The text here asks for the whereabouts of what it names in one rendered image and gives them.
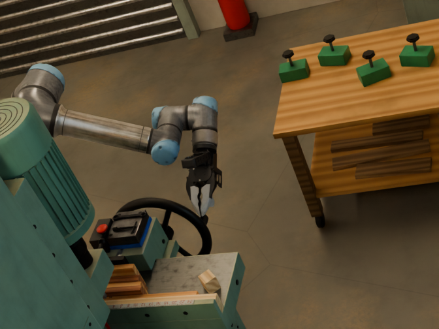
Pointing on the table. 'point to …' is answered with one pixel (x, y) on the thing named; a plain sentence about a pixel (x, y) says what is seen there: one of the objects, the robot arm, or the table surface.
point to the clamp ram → (119, 258)
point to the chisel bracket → (100, 269)
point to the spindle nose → (81, 253)
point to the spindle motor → (42, 168)
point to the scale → (151, 304)
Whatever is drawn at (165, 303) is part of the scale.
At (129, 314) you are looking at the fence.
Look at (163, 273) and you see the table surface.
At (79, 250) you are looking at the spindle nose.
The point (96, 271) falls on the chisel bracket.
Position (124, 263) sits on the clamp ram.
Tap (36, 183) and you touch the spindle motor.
